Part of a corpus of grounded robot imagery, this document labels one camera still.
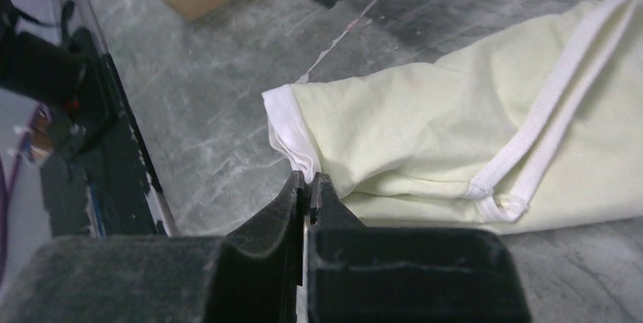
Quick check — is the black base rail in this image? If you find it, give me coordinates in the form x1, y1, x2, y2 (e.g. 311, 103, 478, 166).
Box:
0, 0, 179, 239

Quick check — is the cream cloth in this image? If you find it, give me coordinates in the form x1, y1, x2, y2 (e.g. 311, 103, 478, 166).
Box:
262, 0, 642, 234

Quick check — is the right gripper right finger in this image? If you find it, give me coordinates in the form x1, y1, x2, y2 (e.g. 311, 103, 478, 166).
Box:
307, 174, 532, 322

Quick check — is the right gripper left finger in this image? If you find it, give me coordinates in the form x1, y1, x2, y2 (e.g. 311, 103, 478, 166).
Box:
1, 171, 306, 322

